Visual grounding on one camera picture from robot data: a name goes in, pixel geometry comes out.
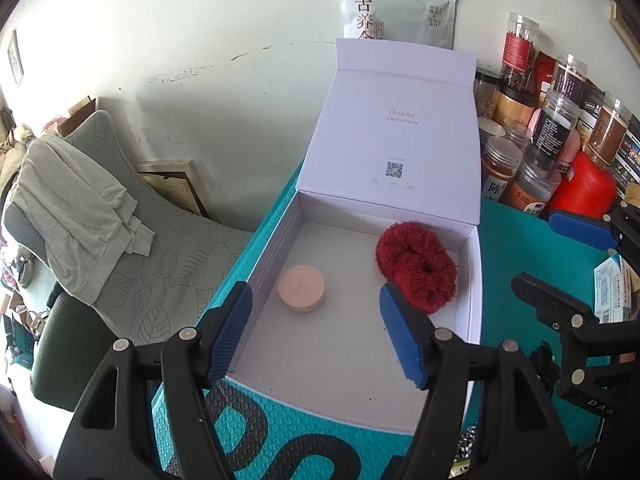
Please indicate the teal cardboard box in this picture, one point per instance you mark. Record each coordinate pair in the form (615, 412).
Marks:
(20, 345)

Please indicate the dark green chair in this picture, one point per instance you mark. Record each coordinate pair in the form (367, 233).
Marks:
(65, 360)

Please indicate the grey garment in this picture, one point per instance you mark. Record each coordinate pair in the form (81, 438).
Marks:
(70, 200)

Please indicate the red canister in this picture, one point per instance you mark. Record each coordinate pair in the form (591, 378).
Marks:
(585, 185)

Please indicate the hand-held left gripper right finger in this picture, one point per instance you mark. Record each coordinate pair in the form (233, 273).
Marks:
(400, 330)

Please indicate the gold framed picture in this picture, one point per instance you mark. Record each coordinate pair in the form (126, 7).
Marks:
(622, 20)

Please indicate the wooden picture frame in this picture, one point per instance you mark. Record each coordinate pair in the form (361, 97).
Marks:
(175, 185)

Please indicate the dark red pouch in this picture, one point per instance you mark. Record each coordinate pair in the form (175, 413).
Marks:
(542, 72)

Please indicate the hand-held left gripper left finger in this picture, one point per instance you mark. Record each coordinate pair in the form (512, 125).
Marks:
(235, 330)

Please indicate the small wall frame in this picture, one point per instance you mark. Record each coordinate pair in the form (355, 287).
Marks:
(15, 57)

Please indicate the brown cardboard sheet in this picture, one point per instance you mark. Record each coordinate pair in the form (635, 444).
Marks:
(75, 112)

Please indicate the black printed snack bag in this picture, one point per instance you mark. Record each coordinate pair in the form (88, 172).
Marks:
(630, 155)

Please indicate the cluster of clear plastic jars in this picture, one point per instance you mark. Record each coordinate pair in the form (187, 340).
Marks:
(522, 45)

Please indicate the white lidded gift box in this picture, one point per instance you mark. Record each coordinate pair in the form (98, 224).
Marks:
(390, 125)

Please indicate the teal foam mat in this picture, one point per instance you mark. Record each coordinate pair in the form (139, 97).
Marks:
(520, 240)

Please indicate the white blue leaflet box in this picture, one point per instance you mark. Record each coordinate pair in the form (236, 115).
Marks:
(612, 285)

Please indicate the red fluffy scrunchie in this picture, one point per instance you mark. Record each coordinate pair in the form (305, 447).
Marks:
(415, 260)

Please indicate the grey printed pouch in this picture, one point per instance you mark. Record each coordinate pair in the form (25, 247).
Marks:
(400, 5)

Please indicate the pink bottle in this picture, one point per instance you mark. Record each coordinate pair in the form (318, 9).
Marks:
(570, 152)

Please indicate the grey leaf-pattern chair cushion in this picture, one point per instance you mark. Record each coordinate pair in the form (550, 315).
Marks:
(190, 250)

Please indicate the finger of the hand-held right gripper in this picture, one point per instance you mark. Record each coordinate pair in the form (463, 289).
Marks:
(580, 229)
(545, 300)

